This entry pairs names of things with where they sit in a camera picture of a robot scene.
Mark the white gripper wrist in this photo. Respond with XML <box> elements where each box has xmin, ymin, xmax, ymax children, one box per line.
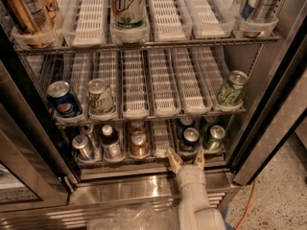
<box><xmin>167</xmin><ymin>148</ymin><xmax>206</xmax><ymax>189</ymax></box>

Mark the blue pepsi can bottom front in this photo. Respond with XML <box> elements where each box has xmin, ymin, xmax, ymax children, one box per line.
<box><xmin>179</xmin><ymin>127</ymin><xmax>200</xmax><ymax>152</ymax></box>

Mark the blue pepsi can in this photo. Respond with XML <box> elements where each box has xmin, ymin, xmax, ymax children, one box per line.
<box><xmin>177</xmin><ymin>117</ymin><xmax>195</xmax><ymax>139</ymax></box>
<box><xmin>179</xmin><ymin>127</ymin><xmax>200</xmax><ymax>152</ymax></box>

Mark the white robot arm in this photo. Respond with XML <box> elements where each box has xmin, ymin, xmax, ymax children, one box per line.
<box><xmin>167</xmin><ymin>149</ymin><xmax>226</xmax><ymax>230</ymax></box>

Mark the blue pepsi can bottom rear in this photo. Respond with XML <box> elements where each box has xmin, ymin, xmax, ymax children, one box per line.
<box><xmin>177</xmin><ymin>117</ymin><xmax>195</xmax><ymax>139</ymax></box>

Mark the green can bottom front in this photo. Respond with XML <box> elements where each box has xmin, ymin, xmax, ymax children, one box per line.
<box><xmin>203</xmin><ymin>125</ymin><xmax>225</xmax><ymax>152</ymax></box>

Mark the green can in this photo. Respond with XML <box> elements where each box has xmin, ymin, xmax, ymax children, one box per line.
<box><xmin>199</xmin><ymin>116</ymin><xmax>218</xmax><ymax>136</ymax></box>
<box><xmin>203</xmin><ymin>125</ymin><xmax>225</xmax><ymax>152</ymax></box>

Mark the green can bottom rear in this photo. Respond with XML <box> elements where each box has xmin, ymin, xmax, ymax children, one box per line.
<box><xmin>199</xmin><ymin>116</ymin><xmax>218</xmax><ymax>136</ymax></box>

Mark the copper can bottom front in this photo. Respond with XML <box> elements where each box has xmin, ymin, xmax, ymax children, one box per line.
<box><xmin>130</xmin><ymin>131</ymin><xmax>149</xmax><ymax>157</ymax></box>

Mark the copper can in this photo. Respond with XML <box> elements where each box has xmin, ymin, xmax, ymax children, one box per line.
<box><xmin>130</xmin><ymin>131</ymin><xmax>149</xmax><ymax>157</ymax></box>
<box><xmin>129</xmin><ymin>121</ymin><xmax>146</xmax><ymax>134</ymax></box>

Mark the copper can bottom rear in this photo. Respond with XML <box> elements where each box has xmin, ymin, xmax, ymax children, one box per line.
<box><xmin>129</xmin><ymin>121</ymin><xmax>146</xmax><ymax>134</ymax></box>

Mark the green can middle shelf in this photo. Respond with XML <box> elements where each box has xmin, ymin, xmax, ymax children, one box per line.
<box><xmin>216</xmin><ymin>70</ymin><xmax>248</xmax><ymax>106</ymax></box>

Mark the white 7up can middle shelf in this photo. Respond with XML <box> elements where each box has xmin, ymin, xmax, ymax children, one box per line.
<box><xmin>87</xmin><ymin>79</ymin><xmax>114</xmax><ymax>115</ymax></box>

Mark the white 7up can shelf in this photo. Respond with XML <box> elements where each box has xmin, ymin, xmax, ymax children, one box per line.
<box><xmin>87</xmin><ymin>79</ymin><xmax>114</xmax><ymax>115</ymax></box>
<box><xmin>110</xmin><ymin>0</ymin><xmax>145</xmax><ymax>30</ymax></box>

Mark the silver can bottom rear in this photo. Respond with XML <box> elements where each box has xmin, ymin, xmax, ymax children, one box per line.
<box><xmin>79</xmin><ymin>125</ymin><xmax>100</xmax><ymax>150</ymax></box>

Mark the fridge right door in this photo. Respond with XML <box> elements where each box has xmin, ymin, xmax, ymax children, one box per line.
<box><xmin>224</xmin><ymin>0</ymin><xmax>307</xmax><ymax>186</ymax></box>

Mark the silver can bottom front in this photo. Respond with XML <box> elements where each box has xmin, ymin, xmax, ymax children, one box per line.
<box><xmin>72</xmin><ymin>134</ymin><xmax>94</xmax><ymax>161</ymax></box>

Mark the blue pepsi can middle shelf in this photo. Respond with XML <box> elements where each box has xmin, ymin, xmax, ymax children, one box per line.
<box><xmin>47</xmin><ymin>80</ymin><xmax>83</xmax><ymax>118</ymax></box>

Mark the fridge left glass door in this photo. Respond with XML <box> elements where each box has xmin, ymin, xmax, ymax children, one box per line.
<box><xmin>0</xmin><ymin>28</ymin><xmax>77</xmax><ymax>212</ymax></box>

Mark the white 7up can top shelf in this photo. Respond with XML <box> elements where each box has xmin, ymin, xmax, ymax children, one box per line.
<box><xmin>110</xmin><ymin>0</ymin><xmax>145</xmax><ymax>30</ymax></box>

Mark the silver can top right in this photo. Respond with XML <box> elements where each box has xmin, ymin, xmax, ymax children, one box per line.
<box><xmin>251</xmin><ymin>0</ymin><xmax>278</xmax><ymax>23</ymax></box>

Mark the gold can top shelf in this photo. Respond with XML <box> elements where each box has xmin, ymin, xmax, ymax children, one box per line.
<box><xmin>2</xmin><ymin>0</ymin><xmax>59</xmax><ymax>48</ymax></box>

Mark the blue floor tape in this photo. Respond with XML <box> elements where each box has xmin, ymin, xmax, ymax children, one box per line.
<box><xmin>222</xmin><ymin>207</ymin><xmax>235</xmax><ymax>230</ymax></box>

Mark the brown bottle white cap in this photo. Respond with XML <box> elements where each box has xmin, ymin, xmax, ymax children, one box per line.
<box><xmin>101</xmin><ymin>125</ymin><xmax>122</xmax><ymax>159</ymax></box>

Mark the bottom wire shelf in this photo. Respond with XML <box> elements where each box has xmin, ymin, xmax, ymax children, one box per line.
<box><xmin>77</xmin><ymin>149</ymin><xmax>225</xmax><ymax>169</ymax></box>

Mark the wire shelf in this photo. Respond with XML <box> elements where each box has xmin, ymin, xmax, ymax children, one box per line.
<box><xmin>77</xmin><ymin>149</ymin><xmax>225</xmax><ymax>169</ymax></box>
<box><xmin>15</xmin><ymin>32</ymin><xmax>281</xmax><ymax>56</ymax></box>
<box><xmin>53</xmin><ymin>106</ymin><xmax>247</xmax><ymax>128</ymax></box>

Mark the middle wire shelf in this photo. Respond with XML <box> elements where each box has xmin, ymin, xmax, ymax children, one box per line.
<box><xmin>53</xmin><ymin>106</ymin><xmax>247</xmax><ymax>128</ymax></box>

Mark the orange cable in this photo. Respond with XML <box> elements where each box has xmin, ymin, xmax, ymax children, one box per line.
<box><xmin>234</xmin><ymin>179</ymin><xmax>258</xmax><ymax>230</ymax></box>

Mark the top wire shelf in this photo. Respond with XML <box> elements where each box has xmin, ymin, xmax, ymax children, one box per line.
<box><xmin>15</xmin><ymin>32</ymin><xmax>281</xmax><ymax>56</ymax></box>

